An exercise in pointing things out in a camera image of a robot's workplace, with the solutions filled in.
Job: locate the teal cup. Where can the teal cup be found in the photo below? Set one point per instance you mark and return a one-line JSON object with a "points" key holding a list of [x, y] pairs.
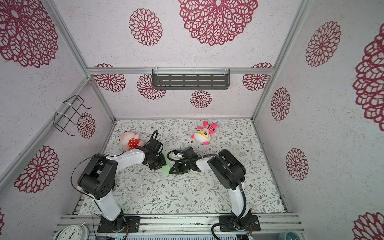
{"points": [[289, 236]]}

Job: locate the black wire wall rack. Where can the black wire wall rack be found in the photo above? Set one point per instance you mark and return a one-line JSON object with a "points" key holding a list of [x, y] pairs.
{"points": [[63, 119]]}

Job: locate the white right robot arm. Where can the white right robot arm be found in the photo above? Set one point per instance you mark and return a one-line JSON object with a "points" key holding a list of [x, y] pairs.
{"points": [[227, 169]]}

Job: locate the light green paper sheet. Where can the light green paper sheet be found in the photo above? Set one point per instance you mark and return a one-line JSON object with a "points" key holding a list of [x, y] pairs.
{"points": [[169, 164]]}

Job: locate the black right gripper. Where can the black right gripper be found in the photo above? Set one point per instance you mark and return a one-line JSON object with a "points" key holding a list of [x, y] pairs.
{"points": [[178, 170]]}

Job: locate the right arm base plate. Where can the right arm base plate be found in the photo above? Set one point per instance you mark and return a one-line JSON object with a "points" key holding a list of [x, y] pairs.
{"points": [[250, 223]]}

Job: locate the pink plush red dotted dress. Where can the pink plush red dotted dress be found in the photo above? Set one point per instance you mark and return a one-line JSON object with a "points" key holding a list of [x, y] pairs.
{"points": [[130, 140]]}

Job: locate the white analog clock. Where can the white analog clock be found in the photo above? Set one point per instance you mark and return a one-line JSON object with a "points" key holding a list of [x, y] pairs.
{"points": [[73, 232]]}

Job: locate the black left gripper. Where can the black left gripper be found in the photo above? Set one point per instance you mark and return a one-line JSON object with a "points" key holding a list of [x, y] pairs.
{"points": [[163, 163]]}

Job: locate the white pink owl plush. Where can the white pink owl plush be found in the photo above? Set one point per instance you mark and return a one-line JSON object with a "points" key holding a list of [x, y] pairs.
{"points": [[204, 133]]}

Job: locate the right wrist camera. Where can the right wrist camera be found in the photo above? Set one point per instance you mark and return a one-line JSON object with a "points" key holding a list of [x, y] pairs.
{"points": [[187, 154]]}

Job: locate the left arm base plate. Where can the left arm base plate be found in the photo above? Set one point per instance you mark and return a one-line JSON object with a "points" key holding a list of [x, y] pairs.
{"points": [[119, 225]]}

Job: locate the grey wall shelf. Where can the grey wall shelf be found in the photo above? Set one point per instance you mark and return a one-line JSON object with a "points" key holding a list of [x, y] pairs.
{"points": [[191, 80]]}

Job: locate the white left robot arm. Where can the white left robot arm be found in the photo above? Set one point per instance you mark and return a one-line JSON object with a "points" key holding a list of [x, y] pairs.
{"points": [[98, 177]]}

